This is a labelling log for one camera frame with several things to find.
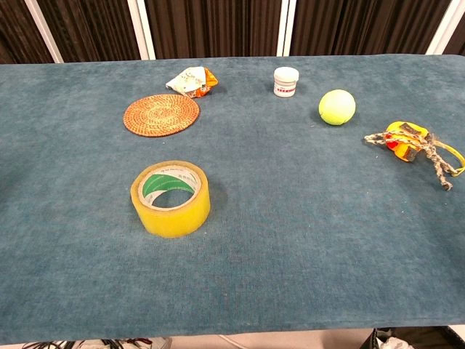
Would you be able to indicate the yellow packing tape roll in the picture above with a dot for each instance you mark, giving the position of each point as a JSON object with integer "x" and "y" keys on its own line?
{"x": 170, "y": 199}

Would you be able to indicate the teal table cloth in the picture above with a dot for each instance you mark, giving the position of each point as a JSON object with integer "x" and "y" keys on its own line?
{"x": 254, "y": 236}

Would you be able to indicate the orange woven round coaster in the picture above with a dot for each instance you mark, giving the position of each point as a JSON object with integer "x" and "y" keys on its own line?
{"x": 161, "y": 115}

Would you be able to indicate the crumpled orange snack packet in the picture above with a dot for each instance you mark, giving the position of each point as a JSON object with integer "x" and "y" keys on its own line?
{"x": 192, "y": 83}

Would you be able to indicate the small white plastic jar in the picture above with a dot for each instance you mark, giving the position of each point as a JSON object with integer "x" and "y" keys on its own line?
{"x": 286, "y": 82}

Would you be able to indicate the yellow-green tennis ball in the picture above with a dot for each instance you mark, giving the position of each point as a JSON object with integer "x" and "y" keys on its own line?
{"x": 337, "y": 107}

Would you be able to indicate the black pleated curtain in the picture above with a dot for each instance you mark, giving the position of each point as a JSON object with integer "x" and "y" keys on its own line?
{"x": 214, "y": 27}

